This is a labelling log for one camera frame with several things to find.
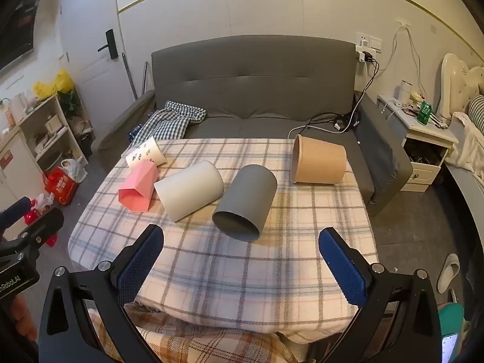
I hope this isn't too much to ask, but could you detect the mop stick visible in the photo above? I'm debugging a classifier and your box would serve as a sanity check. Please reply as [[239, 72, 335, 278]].
[[121, 52, 138, 101]]

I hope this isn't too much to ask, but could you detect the white cable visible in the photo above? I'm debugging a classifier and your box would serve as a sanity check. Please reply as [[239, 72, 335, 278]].
[[378, 23, 426, 97]]

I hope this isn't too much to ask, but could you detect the black cable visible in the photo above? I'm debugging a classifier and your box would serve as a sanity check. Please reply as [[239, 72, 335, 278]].
[[287, 58, 380, 140]]

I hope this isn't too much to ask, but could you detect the white open shelf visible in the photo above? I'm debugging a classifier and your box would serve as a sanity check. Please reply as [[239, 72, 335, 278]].
[[17, 94, 86, 175]]

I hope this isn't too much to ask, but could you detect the black door lock handle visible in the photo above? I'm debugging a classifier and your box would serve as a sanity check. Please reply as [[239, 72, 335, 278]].
[[97, 29, 119, 60]]

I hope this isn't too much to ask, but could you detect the red floor item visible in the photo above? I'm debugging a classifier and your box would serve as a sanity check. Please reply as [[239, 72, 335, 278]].
[[23, 212, 58, 246]]

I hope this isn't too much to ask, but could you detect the white nightstand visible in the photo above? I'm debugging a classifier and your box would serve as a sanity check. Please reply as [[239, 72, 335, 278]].
[[376, 94, 459, 193]]

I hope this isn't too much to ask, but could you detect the grey cup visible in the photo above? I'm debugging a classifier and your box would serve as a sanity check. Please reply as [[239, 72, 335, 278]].
[[212, 164, 278, 243]]

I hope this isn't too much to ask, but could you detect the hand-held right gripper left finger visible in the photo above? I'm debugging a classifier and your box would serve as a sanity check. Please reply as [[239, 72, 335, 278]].
[[40, 224, 165, 363]]

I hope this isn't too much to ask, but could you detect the white wall socket panel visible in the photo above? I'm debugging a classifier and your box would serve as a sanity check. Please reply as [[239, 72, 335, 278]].
[[355, 32, 382, 51]]

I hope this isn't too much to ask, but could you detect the checkered pillow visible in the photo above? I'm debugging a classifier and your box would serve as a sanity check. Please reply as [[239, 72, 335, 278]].
[[468, 94, 484, 139]]

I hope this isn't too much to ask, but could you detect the teal stool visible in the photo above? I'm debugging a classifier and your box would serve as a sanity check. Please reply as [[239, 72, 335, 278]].
[[437, 302, 465, 363]]

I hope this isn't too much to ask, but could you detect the red shopping bag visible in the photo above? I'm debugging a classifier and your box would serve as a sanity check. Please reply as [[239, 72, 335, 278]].
[[44, 166, 78, 206]]

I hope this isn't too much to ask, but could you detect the cream bed headboard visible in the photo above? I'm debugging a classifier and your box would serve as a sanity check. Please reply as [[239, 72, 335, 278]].
[[440, 53, 484, 122]]

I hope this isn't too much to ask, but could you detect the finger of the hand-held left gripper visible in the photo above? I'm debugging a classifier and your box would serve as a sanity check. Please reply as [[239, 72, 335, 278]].
[[0, 197, 33, 231], [0, 208, 65, 258]]

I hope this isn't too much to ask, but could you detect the white leaf-print cup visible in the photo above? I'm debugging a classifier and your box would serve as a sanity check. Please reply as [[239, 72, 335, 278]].
[[126, 136, 167, 169]]

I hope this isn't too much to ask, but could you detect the tan cup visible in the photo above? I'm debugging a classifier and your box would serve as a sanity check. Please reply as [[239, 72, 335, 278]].
[[290, 134, 347, 186]]

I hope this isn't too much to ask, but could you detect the plain white cup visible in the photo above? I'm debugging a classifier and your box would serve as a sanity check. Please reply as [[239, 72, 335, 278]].
[[154, 161, 224, 222]]

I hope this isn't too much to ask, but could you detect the green can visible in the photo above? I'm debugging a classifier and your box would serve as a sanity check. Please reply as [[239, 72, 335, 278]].
[[417, 101, 433, 125]]

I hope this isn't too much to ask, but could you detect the white slipper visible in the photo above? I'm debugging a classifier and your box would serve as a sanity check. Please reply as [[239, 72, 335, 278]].
[[437, 253, 461, 294]]

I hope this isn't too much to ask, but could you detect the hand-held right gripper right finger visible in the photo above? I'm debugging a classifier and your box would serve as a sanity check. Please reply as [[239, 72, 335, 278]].
[[319, 227, 443, 363]]

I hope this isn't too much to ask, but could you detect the plaid blanket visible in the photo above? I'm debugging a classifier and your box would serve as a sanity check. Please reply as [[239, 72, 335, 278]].
[[68, 138, 379, 363]]

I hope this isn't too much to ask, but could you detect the yellow plastic bag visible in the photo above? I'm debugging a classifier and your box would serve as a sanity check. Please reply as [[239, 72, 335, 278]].
[[33, 69, 73, 97]]

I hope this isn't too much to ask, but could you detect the wall television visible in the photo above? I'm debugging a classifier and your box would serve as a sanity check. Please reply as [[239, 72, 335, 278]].
[[0, 0, 44, 72]]

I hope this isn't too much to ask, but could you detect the grey sofa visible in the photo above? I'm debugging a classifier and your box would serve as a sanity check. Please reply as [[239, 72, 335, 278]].
[[91, 35, 414, 218]]

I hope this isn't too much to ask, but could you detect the white bedding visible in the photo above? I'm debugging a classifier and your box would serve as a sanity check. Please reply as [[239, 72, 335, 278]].
[[446, 111, 484, 184]]

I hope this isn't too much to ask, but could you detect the white door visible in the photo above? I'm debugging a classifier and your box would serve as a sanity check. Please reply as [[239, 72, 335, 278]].
[[57, 0, 127, 137]]

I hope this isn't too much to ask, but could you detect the person's left hand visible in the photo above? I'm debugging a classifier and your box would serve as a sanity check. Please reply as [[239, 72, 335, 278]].
[[9, 297, 39, 345]]

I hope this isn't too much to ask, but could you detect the white plastic bag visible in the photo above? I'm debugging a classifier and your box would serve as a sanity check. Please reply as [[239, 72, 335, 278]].
[[60, 158, 88, 184]]

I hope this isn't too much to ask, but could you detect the pink hexagonal cup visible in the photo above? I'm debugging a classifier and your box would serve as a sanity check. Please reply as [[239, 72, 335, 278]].
[[118, 161, 159, 212]]

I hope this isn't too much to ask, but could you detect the checkered cloth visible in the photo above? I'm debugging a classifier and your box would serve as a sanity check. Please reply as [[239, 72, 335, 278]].
[[130, 100, 208, 146]]

